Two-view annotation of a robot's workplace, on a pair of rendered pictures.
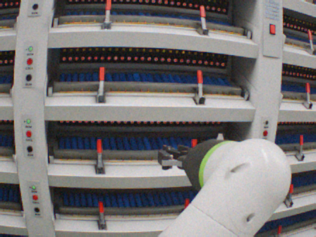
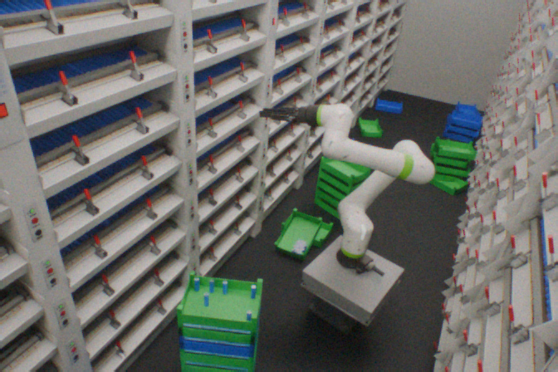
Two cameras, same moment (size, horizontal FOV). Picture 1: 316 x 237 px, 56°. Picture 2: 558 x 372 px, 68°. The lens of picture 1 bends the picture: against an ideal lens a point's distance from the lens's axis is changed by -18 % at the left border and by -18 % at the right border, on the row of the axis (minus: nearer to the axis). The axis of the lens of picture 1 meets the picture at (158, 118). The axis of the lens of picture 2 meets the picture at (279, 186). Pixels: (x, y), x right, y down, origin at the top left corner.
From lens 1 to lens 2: 1.47 m
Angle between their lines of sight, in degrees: 51
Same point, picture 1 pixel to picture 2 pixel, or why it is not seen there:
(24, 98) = (185, 110)
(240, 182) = (345, 118)
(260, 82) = (266, 57)
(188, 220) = (335, 134)
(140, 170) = (225, 127)
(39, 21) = (188, 56)
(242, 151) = (340, 110)
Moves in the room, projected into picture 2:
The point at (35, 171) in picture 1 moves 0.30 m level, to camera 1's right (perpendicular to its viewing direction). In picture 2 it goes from (191, 154) to (241, 134)
